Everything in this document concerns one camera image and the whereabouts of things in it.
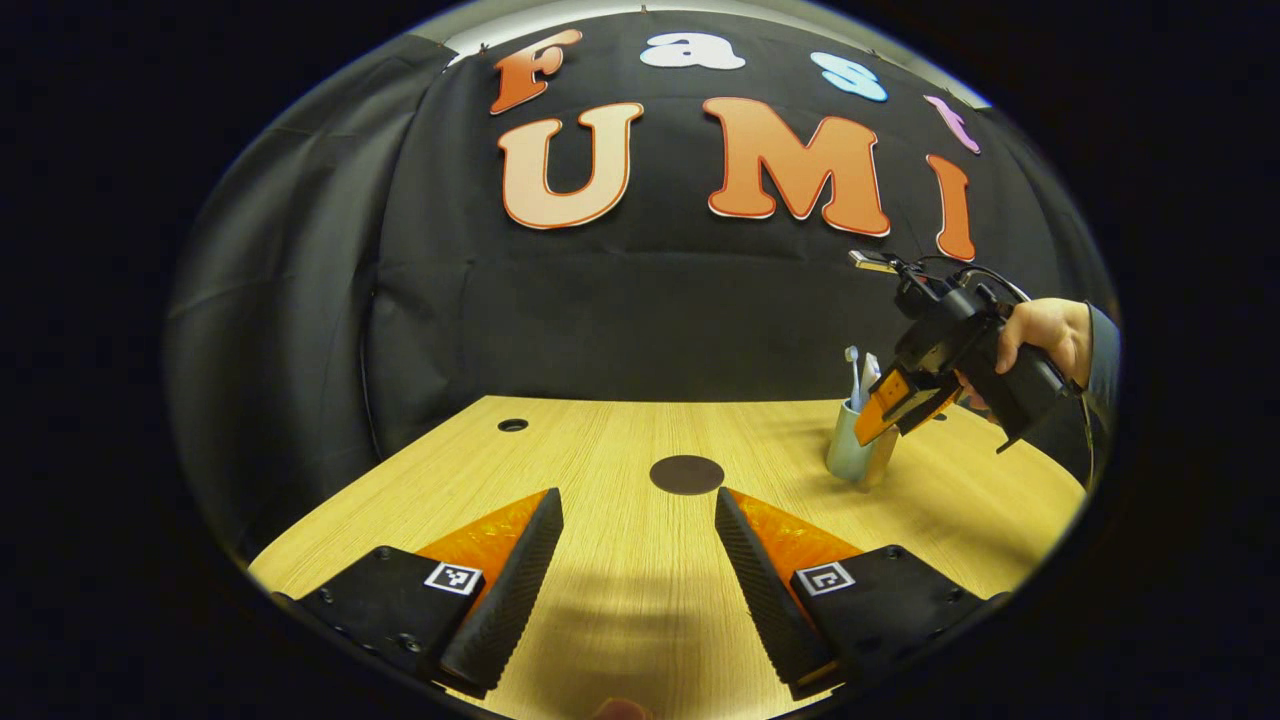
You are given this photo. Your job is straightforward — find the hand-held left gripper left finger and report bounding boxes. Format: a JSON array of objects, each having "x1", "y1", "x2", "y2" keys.
[{"x1": 272, "y1": 487, "x2": 565, "y2": 700}]

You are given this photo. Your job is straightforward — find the light blue cup wooden handle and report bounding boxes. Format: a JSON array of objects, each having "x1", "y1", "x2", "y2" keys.
[{"x1": 826, "y1": 398, "x2": 900, "y2": 492}]

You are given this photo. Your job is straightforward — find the wooden desktop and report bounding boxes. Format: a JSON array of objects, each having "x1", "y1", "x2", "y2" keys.
[{"x1": 248, "y1": 395, "x2": 1088, "y2": 720}]

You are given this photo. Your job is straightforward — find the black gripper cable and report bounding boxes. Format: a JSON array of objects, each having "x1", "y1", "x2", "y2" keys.
[{"x1": 905, "y1": 255, "x2": 1032, "y2": 305}]

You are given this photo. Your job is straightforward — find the black backdrop cloth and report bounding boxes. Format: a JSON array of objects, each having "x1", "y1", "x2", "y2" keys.
[{"x1": 365, "y1": 8, "x2": 1116, "y2": 471}]

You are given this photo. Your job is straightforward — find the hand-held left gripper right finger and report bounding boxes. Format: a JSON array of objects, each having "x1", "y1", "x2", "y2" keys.
[{"x1": 714, "y1": 487, "x2": 1009, "y2": 701}]

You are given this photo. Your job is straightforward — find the dark grey side cloth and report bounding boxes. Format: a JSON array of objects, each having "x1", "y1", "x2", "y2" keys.
[{"x1": 165, "y1": 35, "x2": 471, "y2": 563}]

